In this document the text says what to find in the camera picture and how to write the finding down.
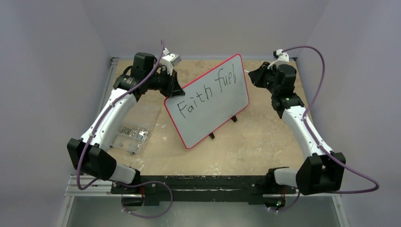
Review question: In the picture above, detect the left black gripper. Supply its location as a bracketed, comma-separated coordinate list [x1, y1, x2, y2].
[145, 67, 184, 97]

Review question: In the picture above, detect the pink framed whiteboard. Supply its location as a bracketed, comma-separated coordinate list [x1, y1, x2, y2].
[164, 53, 250, 149]

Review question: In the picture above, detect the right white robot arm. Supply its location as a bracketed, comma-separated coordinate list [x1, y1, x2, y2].
[248, 62, 346, 195]

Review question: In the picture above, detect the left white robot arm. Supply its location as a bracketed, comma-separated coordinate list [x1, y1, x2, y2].
[67, 50, 185, 193]

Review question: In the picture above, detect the clear plastic parts box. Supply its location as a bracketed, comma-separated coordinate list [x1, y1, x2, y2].
[110, 103, 160, 154]

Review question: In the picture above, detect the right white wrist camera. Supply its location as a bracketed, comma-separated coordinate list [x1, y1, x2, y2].
[267, 49, 289, 69]

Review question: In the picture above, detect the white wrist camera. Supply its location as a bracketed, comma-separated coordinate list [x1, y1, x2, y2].
[160, 48, 182, 75]
[267, 49, 289, 69]

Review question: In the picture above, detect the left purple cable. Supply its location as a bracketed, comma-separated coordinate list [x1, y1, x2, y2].
[76, 39, 166, 191]

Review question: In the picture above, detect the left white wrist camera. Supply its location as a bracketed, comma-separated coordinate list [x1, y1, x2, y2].
[160, 48, 182, 75]

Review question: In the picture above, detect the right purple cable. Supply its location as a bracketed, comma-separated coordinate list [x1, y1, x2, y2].
[282, 45, 380, 195]

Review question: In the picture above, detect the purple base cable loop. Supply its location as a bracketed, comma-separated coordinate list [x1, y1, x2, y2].
[121, 181, 174, 220]

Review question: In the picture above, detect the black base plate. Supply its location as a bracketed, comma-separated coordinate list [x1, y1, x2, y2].
[111, 175, 294, 206]

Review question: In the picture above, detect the aluminium rail frame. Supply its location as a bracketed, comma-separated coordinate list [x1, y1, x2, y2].
[58, 57, 350, 227]

